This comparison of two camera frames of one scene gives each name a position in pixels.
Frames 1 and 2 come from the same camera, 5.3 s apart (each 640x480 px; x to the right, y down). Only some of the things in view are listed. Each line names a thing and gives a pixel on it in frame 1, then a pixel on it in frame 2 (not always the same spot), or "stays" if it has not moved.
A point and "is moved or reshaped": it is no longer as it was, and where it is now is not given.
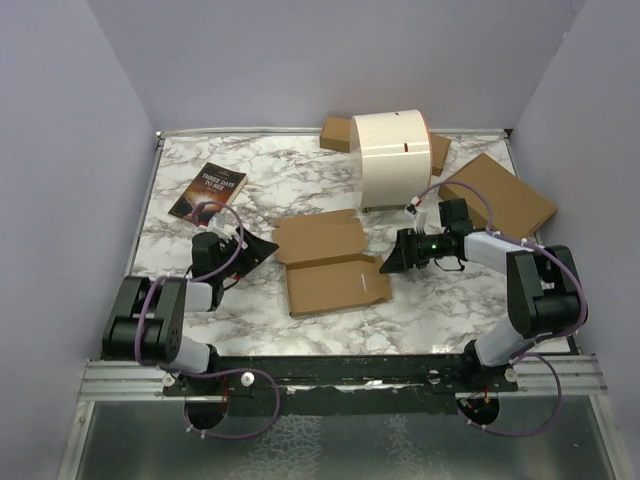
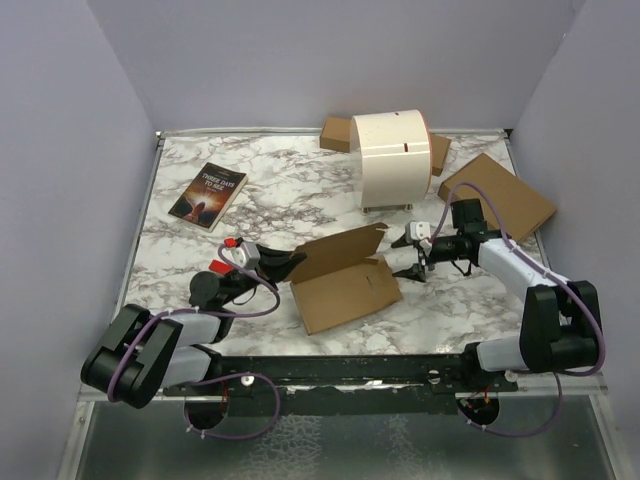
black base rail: [344, 385] stays
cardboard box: [328, 267] is moved or reshaped
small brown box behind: [335, 133] stays
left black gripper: [255, 251] → [277, 264]
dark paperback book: [209, 194] stays
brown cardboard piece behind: [439, 149] stays
